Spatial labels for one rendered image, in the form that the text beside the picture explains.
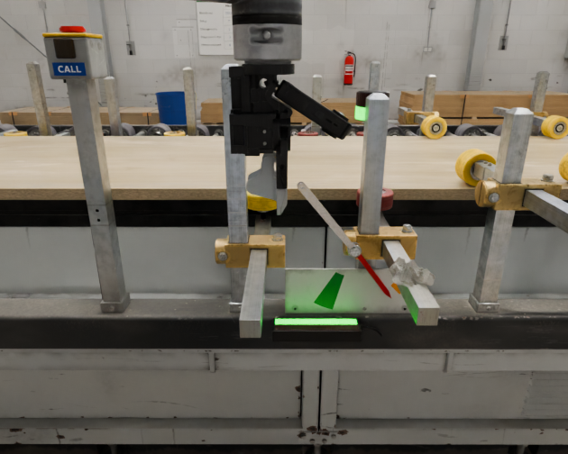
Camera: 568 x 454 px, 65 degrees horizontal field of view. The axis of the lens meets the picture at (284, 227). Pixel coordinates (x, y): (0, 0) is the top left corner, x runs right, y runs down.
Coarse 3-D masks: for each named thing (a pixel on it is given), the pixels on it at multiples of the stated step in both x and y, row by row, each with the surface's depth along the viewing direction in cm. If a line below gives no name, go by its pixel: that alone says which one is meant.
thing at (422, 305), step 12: (384, 252) 82; (396, 252) 78; (408, 288) 66; (420, 288) 66; (408, 300) 66; (420, 300) 63; (432, 300) 63; (420, 312) 62; (432, 312) 62; (420, 324) 62; (432, 324) 62
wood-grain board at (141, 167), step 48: (0, 144) 152; (48, 144) 152; (144, 144) 152; (192, 144) 152; (336, 144) 152; (432, 144) 152; (480, 144) 152; (528, 144) 152; (0, 192) 102; (48, 192) 102; (144, 192) 102; (192, 192) 102; (288, 192) 102; (336, 192) 102; (432, 192) 102
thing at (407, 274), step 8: (392, 264) 72; (400, 264) 73; (408, 264) 71; (416, 264) 71; (400, 272) 69; (408, 272) 67; (416, 272) 69; (424, 272) 69; (400, 280) 68; (408, 280) 67; (416, 280) 68; (424, 280) 68; (432, 280) 68
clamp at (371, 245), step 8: (344, 232) 85; (352, 232) 85; (384, 232) 85; (392, 232) 85; (400, 232) 85; (352, 240) 84; (360, 240) 84; (368, 240) 84; (376, 240) 84; (384, 240) 84; (392, 240) 84; (400, 240) 84; (408, 240) 84; (416, 240) 84; (344, 248) 85; (368, 248) 84; (376, 248) 84; (408, 248) 84; (416, 248) 84; (368, 256) 85; (376, 256) 85; (408, 256) 85
